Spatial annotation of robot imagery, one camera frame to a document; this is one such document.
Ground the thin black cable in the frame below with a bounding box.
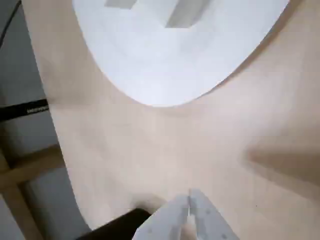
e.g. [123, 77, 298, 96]
[0, 0, 24, 48]

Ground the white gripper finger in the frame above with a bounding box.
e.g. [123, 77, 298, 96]
[189, 188, 238, 240]
[133, 194, 190, 240]

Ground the white cube block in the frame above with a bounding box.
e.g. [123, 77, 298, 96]
[163, 0, 203, 29]
[103, 0, 137, 10]

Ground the white round plate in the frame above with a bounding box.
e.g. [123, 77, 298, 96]
[72, 0, 291, 108]

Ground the black tripod leg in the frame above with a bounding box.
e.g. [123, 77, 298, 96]
[0, 99, 50, 123]

